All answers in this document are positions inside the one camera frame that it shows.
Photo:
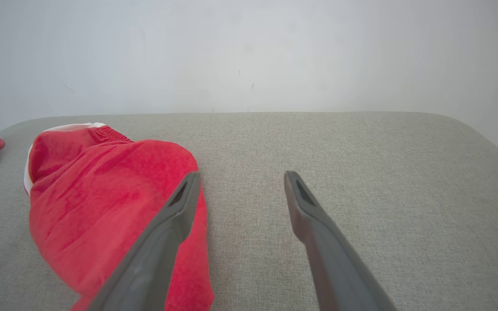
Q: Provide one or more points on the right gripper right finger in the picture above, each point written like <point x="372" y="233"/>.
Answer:
<point x="331" y="268"/>

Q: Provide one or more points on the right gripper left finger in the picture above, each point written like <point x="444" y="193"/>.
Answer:
<point x="154" y="259"/>

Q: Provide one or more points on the red shorts white stripes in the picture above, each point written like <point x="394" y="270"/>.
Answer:
<point x="93" y="203"/>

